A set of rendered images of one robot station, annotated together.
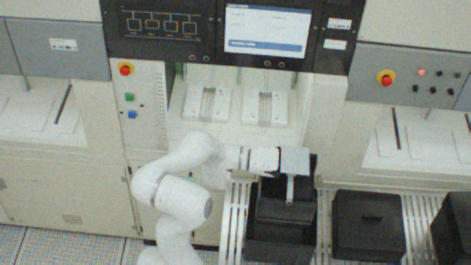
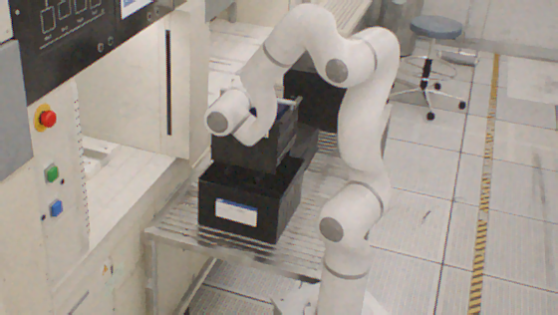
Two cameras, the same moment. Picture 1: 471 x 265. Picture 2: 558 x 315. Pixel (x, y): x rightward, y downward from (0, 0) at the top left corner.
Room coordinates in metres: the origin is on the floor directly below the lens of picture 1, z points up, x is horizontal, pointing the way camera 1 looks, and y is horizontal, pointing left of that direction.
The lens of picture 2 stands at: (0.62, 1.55, 2.04)
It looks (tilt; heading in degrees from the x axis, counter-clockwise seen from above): 31 degrees down; 290
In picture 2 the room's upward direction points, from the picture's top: 2 degrees clockwise
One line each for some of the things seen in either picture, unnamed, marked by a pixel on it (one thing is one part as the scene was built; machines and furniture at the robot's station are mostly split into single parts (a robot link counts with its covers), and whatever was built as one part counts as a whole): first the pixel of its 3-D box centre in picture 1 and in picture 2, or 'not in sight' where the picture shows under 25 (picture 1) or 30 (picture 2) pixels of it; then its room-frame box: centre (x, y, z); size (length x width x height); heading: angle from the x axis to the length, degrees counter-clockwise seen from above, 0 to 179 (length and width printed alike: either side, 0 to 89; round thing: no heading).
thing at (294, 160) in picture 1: (287, 186); (255, 120); (1.14, -0.18, 1.12); 0.24 x 0.20 x 0.32; 178
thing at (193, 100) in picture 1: (207, 102); not in sight; (1.75, 0.17, 0.89); 0.22 x 0.21 x 0.04; 0
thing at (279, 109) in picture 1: (265, 107); (79, 154); (1.75, -0.10, 0.89); 0.22 x 0.21 x 0.04; 0
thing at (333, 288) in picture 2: not in sight; (342, 290); (0.76, 0.18, 0.85); 0.19 x 0.19 x 0.18
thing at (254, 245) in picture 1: (280, 224); (251, 190); (1.14, -0.19, 0.85); 0.28 x 0.28 x 0.17; 88
